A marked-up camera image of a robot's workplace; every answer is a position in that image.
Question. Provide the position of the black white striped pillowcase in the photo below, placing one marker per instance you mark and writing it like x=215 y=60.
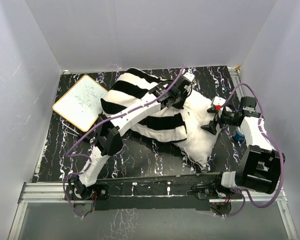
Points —
x=166 y=126

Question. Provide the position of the yellow framed whiteboard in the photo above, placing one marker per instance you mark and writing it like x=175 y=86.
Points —
x=81 y=104

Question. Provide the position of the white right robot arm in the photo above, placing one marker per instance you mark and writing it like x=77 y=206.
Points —
x=260 y=166

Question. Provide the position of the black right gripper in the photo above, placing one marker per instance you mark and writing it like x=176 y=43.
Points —
x=211 y=126

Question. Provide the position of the blue white tape roll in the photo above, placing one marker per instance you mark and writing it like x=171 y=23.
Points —
x=238 y=134

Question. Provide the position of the white pillow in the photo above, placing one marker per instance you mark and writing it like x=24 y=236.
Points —
x=199 y=143

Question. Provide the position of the aluminium table frame rail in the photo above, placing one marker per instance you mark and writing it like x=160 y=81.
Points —
x=154 y=210

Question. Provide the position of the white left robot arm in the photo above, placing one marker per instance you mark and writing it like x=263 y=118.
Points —
x=109 y=130

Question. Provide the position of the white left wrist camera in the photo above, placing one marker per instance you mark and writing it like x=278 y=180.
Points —
x=189 y=77

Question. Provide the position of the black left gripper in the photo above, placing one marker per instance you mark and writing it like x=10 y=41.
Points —
x=180 y=105

